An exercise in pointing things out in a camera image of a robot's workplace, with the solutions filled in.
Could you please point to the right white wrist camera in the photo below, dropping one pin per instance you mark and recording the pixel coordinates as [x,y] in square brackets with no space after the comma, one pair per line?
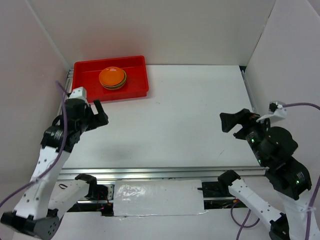
[276,112]

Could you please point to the white foil cover panel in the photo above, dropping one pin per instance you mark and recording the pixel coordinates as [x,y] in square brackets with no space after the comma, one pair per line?
[158,198]

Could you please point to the blue floral plate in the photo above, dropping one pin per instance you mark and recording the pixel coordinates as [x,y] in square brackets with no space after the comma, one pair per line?
[112,88]

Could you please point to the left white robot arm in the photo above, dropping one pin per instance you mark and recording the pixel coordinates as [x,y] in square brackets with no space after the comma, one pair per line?
[38,214]

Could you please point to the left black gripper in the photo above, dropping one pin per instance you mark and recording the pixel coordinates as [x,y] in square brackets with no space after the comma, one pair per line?
[101,117]

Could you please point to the orange plate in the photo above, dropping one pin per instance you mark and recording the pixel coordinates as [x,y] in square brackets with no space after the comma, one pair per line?
[111,76]

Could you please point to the aluminium front rail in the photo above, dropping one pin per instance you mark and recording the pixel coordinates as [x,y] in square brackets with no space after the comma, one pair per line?
[115,174]

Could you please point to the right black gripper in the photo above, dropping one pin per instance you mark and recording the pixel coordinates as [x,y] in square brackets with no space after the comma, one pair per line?
[227,119]

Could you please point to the red plastic bin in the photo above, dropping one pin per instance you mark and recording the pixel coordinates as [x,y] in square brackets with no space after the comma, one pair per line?
[86,75]

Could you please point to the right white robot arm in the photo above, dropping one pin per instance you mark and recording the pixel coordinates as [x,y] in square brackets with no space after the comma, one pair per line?
[293,184]

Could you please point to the lime green plate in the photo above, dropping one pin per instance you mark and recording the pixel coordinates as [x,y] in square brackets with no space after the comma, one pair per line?
[124,79]

